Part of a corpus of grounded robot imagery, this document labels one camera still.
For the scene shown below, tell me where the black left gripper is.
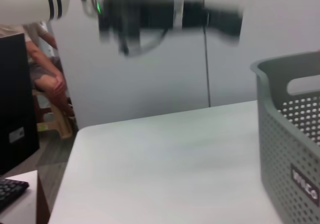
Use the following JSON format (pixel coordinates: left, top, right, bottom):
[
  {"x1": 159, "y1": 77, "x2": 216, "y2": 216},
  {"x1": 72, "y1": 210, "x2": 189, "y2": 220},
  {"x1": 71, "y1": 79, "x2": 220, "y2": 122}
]
[{"x1": 98, "y1": 0, "x2": 244, "y2": 43}]

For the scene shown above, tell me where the black computer case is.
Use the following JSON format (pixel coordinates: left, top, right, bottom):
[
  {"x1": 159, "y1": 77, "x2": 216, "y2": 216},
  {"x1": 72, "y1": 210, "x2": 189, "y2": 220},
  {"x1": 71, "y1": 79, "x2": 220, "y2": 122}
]
[{"x1": 0, "y1": 33, "x2": 40, "y2": 176}]

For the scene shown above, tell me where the black keyboard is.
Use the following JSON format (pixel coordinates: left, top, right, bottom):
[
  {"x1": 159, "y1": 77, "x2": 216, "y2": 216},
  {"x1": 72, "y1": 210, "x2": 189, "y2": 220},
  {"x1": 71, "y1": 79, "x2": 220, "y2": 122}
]
[{"x1": 0, "y1": 178, "x2": 30, "y2": 209}]

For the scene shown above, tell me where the left arm cable with plug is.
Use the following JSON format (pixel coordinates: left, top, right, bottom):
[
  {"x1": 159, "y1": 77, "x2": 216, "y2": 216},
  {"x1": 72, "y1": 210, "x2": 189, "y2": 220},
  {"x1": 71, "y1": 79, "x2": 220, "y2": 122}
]
[{"x1": 117, "y1": 28, "x2": 169, "y2": 57}]

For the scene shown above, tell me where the wooden stool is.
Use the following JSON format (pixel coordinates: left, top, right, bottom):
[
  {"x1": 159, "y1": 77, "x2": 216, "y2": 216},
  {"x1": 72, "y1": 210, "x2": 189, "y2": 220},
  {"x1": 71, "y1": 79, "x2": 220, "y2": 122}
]
[{"x1": 32, "y1": 88, "x2": 76, "y2": 139}]

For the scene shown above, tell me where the grey perforated storage basket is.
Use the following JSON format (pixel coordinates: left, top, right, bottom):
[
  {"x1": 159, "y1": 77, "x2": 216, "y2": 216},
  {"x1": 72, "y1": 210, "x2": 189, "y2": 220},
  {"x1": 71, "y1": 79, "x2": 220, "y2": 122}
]
[{"x1": 249, "y1": 51, "x2": 320, "y2": 224}]

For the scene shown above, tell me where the white side desk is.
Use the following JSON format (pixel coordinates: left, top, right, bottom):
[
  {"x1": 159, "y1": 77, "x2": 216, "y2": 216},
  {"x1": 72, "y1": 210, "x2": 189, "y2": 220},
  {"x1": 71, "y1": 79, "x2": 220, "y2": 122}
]
[{"x1": 0, "y1": 170, "x2": 52, "y2": 224}]

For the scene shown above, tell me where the seated person in background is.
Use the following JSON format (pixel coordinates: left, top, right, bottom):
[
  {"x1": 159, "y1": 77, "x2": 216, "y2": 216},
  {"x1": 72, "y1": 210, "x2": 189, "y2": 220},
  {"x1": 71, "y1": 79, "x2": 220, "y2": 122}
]
[{"x1": 0, "y1": 21, "x2": 69, "y2": 117}]

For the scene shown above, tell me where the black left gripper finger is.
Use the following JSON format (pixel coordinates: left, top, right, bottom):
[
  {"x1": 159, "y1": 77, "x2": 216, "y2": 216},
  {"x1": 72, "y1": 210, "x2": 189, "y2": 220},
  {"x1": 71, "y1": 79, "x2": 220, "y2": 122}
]
[{"x1": 207, "y1": 21, "x2": 242, "y2": 44}]

